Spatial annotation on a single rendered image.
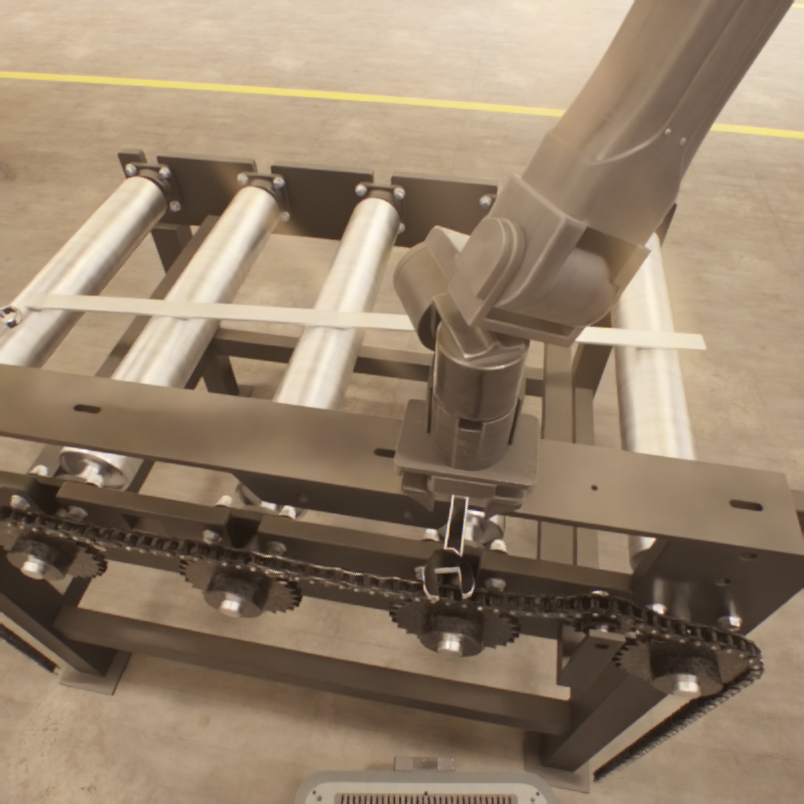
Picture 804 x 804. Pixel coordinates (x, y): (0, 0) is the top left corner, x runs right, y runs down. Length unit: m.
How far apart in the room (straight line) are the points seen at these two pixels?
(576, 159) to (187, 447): 0.45
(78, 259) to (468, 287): 1.17
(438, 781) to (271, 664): 0.41
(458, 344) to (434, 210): 1.17
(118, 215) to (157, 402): 0.91
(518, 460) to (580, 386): 1.40
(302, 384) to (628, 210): 0.75
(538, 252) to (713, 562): 0.51
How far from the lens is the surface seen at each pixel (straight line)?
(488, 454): 0.42
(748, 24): 0.33
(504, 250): 0.32
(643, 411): 1.04
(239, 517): 0.87
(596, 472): 0.61
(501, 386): 0.36
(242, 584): 0.84
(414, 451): 0.44
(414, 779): 1.41
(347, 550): 0.81
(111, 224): 1.52
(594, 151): 0.32
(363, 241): 1.31
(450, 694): 1.35
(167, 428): 0.65
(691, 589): 0.81
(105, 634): 1.53
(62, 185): 3.86
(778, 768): 1.90
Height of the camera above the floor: 1.64
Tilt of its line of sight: 49 degrees down
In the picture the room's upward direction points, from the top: straight up
